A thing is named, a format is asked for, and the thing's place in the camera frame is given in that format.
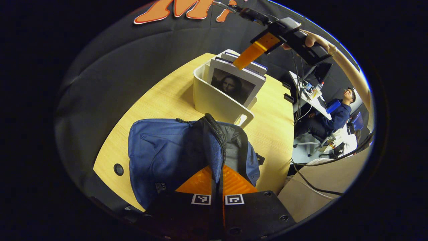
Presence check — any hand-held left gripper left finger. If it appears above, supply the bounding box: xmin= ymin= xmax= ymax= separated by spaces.
xmin=144 ymin=166 xmax=218 ymax=241

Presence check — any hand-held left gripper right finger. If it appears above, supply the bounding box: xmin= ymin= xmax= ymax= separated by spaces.
xmin=219 ymin=164 xmax=296 ymax=241

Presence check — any portrait cover book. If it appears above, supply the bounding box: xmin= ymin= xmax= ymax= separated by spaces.
xmin=208 ymin=57 xmax=266 ymax=108

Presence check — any white bookshelf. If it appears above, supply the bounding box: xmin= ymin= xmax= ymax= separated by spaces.
xmin=193 ymin=49 xmax=258 ymax=129

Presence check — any blue schoolbag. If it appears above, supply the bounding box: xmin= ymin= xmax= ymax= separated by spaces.
xmin=128 ymin=113 xmax=265 ymax=210

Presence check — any black computer monitor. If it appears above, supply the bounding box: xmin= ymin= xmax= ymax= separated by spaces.
xmin=303 ymin=63 xmax=333 ymax=87

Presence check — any white office desk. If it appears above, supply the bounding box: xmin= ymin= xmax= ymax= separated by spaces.
xmin=289 ymin=71 xmax=331 ymax=120

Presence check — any small blue box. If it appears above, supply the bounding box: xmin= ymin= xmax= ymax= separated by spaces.
xmin=326 ymin=100 xmax=341 ymax=114

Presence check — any beige cardboard box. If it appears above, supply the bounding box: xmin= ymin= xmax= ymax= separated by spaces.
xmin=278 ymin=144 xmax=371 ymax=223

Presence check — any office chair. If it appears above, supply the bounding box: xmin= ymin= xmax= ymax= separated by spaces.
xmin=294 ymin=132 xmax=335 ymax=158

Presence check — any blue lit screen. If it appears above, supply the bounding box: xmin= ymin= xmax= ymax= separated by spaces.
xmin=349 ymin=111 xmax=364 ymax=132

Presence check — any white cloth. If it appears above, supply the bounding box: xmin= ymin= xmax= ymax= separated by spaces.
xmin=331 ymin=127 xmax=359 ymax=158

